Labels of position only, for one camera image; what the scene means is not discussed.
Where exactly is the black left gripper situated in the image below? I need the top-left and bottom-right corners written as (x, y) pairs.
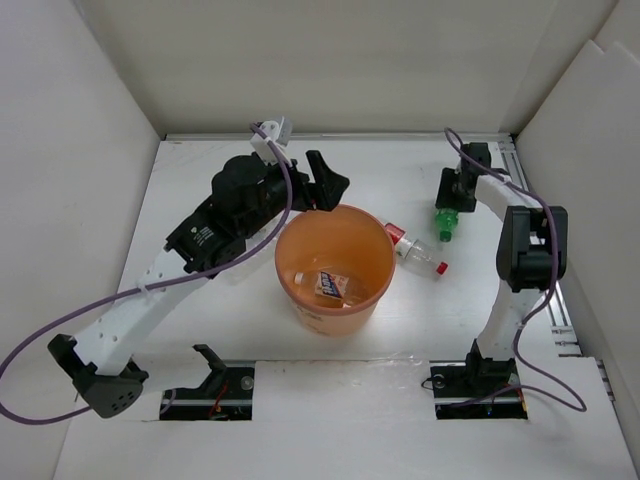
top-left (240, 151), bottom-right (349, 239)

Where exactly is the green plastic bottle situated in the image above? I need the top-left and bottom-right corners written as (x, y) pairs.
top-left (434, 208), bottom-right (459, 243)

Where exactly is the red label clear bottle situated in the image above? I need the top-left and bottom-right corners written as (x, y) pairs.
top-left (382, 220), bottom-right (449, 278)

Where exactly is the blue white label clear bottle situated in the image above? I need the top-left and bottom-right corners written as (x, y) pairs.
top-left (293, 270), bottom-right (369, 308)

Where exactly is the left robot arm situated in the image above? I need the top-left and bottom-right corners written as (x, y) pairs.
top-left (48, 150), bottom-right (350, 419)

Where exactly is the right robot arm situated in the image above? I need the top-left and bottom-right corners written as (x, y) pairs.
top-left (431, 142), bottom-right (568, 399)

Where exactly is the orange plastic bin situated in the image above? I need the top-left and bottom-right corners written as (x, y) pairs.
top-left (274, 205), bottom-right (396, 337)

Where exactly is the aluminium rail back edge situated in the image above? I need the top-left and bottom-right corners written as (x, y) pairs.
top-left (164, 132), bottom-right (512, 142)

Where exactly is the aluminium rail edge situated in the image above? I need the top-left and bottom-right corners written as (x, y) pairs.
top-left (164, 132), bottom-right (512, 142)
top-left (499, 134), bottom-right (584, 359)

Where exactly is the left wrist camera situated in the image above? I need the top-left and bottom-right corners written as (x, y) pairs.
top-left (250, 116), bottom-right (293, 165)

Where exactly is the aluminium rail right edge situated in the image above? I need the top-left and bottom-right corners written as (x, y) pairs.
top-left (499, 134), bottom-right (584, 359)

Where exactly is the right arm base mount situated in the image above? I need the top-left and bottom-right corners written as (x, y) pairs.
top-left (421, 362), bottom-right (528, 420)

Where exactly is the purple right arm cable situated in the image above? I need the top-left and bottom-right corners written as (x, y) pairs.
top-left (443, 126), bottom-right (587, 412)

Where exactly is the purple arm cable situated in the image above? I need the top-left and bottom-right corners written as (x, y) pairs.
top-left (443, 126), bottom-right (587, 412)
top-left (0, 123), bottom-right (296, 425)

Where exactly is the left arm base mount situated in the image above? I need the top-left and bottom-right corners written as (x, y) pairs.
top-left (159, 344), bottom-right (256, 422)

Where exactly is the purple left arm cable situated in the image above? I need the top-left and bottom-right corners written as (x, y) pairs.
top-left (0, 123), bottom-right (296, 425)

